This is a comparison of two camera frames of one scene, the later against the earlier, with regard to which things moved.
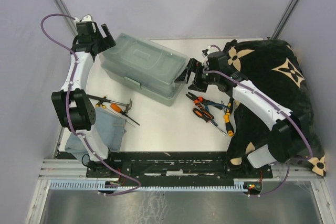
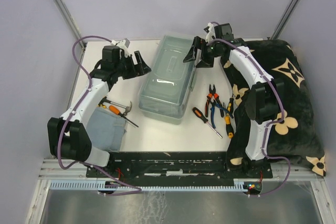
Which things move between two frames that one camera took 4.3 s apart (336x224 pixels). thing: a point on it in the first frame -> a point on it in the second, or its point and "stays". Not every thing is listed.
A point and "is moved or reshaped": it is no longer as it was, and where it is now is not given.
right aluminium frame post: (286, 16) stays
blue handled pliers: (219, 106) -> (213, 104)
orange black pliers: (199, 101) -> (212, 94)
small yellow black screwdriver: (229, 107) stays
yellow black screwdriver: (229, 127) stays
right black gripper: (193, 65) -> (205, 62)
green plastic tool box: (148, 68) is moved or reshaped
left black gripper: (108, 41) -> (142, 68)
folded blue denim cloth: (111, 129) stays
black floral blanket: (275, 66) stays
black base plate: (172, 167) stays
